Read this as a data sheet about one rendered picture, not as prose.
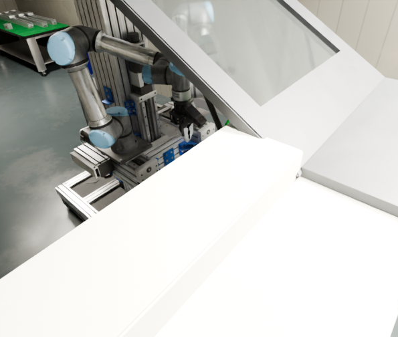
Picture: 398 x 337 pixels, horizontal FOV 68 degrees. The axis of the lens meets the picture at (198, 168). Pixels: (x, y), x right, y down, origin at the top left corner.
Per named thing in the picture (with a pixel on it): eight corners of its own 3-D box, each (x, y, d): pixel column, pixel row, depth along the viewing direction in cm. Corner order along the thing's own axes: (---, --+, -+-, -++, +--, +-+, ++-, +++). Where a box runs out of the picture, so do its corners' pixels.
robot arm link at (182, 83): (170, 57, 120) (191, 59, 118) (173, 84, 127) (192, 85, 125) (164, 65, 114) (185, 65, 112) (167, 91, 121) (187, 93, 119)
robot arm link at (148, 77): (152, 76, 131) (175, 77, 128) (142, 87, 122) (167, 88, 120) (149, 58, 126) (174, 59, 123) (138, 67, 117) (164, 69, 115)
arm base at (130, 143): (105, 146, 168) (101, 132, 162) (127, 135, 177) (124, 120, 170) (121, 156, 160) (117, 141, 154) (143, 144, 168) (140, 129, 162)
